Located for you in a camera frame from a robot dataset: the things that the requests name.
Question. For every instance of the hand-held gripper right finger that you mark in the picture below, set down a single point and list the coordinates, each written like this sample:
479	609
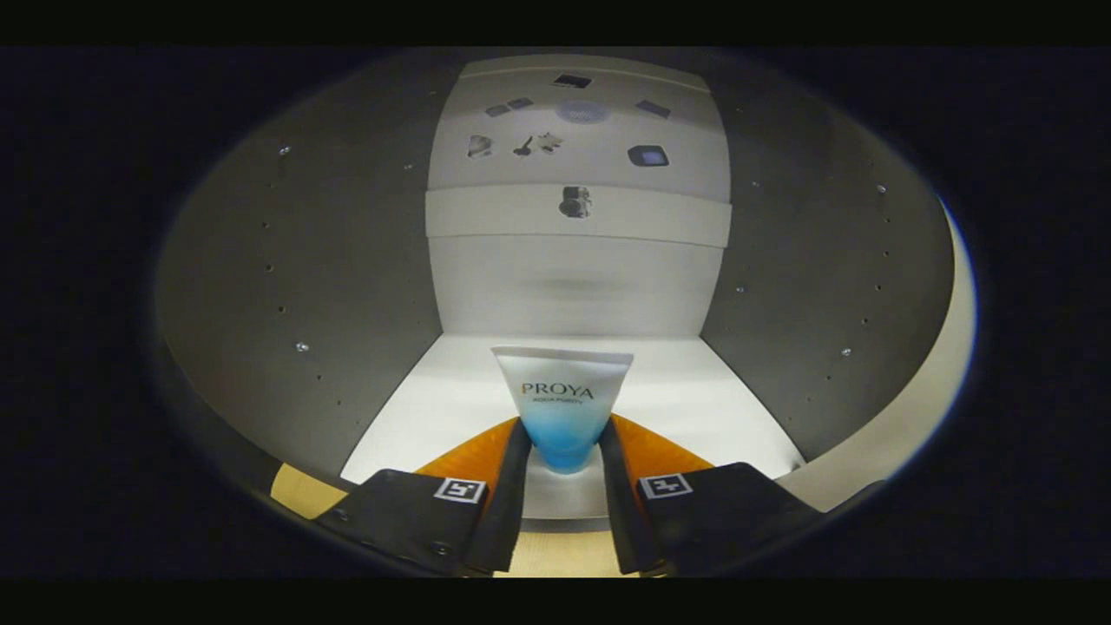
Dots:
621	503

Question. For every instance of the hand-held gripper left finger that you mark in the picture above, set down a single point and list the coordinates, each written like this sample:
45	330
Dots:
508	503

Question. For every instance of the white and blue tube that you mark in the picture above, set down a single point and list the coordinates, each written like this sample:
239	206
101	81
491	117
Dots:
562	417

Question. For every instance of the grey cabinet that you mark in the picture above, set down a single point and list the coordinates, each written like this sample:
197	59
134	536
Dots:
347	260

